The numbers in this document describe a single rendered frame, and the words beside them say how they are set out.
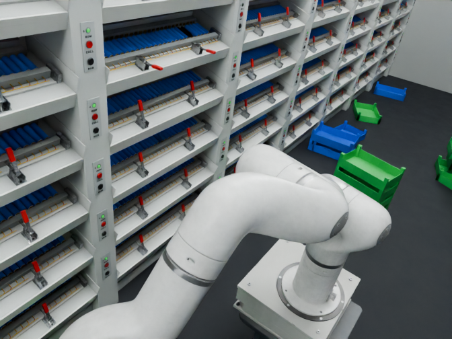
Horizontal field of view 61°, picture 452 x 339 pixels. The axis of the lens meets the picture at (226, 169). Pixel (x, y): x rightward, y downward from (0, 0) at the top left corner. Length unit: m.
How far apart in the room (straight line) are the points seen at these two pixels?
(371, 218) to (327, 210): 0.38
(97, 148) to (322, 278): 0.76
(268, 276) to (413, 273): 1.03
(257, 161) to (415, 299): 1.49
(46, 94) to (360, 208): 0.82
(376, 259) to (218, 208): 1.67
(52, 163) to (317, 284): 0.82
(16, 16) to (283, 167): 0.63
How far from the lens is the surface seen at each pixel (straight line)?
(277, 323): 1.28
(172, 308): 0.59
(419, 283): 2.14
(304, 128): 2.84
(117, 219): 1.51
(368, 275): 2.04
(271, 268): 1.34
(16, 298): 1.35
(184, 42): 1.40
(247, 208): 0.54
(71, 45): 1.03
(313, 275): 1.18
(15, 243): 1.21
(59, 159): 1.15
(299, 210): 0.60
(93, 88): 1.10
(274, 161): 0.67
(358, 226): 0.99
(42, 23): 0.98
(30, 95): 1.04
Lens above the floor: 1.36
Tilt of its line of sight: 33 degrees down
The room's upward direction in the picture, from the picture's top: 8 degrees clockwise
